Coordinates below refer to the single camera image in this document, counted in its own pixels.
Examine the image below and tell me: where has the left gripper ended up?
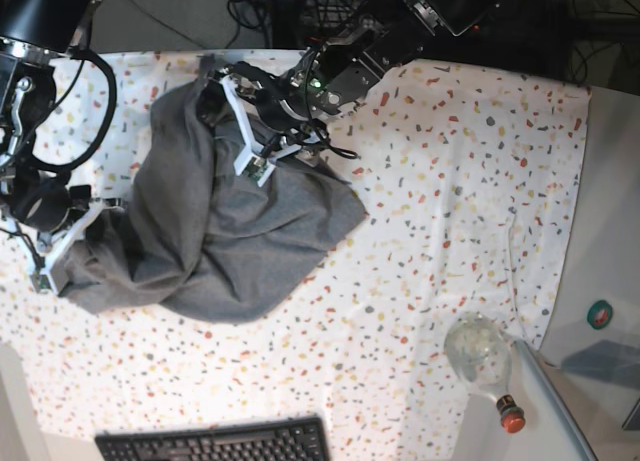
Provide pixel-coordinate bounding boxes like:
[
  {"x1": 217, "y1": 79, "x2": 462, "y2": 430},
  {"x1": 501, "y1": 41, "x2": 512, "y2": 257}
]
[{"x1": 234, "y1": 60, "x2": 330, "y2": 136}]

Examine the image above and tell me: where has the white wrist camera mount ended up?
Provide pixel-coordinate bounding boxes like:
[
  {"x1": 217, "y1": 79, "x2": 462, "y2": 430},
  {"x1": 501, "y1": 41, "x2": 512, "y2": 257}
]
[
  {"x1": 218, "y1": 74, "x2": 301, "y2": 187},
  {"x1": 29, "y1": 198, "x2": 126, "y2": 295}
]

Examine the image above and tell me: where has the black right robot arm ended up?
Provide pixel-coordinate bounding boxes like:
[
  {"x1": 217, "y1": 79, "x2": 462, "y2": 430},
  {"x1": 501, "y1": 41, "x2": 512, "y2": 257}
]
[{"x1": 1, "y1": 0, "x2": 117, "y2": 232}]

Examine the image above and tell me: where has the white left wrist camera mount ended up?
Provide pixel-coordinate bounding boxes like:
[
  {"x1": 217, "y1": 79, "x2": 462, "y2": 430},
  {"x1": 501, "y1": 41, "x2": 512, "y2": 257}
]
[{"x1": 218, "y1": 74, "x2": 301, "y2": 187}]

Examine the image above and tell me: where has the terrazzo patterned tablecloth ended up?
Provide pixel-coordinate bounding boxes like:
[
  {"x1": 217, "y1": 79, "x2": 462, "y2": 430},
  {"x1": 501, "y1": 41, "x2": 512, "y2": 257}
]
[{"x1": 1, "y1": 61, "x2": 590, "y2": 460}]

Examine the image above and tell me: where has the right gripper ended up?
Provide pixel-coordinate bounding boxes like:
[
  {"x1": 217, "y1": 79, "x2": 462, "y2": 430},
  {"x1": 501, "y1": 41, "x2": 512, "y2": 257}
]
[{"x1": 9, "y1": 180, "x2": 91, "y2": 231}]

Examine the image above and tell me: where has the black computer keyboard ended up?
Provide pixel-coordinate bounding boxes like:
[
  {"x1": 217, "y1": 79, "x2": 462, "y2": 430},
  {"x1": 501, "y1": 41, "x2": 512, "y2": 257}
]
[{"x1": 95, "y1": 417, "x2": 331, "y2": 461}]

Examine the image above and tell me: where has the grey t-shirt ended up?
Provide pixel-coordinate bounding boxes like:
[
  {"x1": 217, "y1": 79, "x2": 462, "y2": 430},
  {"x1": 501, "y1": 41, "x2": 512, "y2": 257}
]
[{"x1": 61, "y1": 57, "x2": 366, "y2": 324}]

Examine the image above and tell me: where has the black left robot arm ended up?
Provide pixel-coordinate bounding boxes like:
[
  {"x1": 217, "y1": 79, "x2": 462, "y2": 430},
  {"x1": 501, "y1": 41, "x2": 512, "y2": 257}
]
[{"x1": 229, "y1": 0, "x2": 505, "y2": 142}]

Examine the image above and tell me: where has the green tape roll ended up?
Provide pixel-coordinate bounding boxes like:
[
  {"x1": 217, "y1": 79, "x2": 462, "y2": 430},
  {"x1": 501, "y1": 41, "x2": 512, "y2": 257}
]
[{"x1": 586, "y1": 300, "x2": 614, "y2": 330}]

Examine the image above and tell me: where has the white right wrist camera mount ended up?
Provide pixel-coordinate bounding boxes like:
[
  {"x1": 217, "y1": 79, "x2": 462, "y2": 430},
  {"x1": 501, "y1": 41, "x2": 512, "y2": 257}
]
[{"x1": 29, "y1": 198, "x2": 126, "y2": 295}]

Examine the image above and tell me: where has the clear glass bottle red cap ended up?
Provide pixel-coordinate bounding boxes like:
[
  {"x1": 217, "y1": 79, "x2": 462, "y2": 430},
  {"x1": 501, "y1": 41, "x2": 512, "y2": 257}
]
[{"x1": 444, "y1": 312, "x2": 526, "y2": 434}]

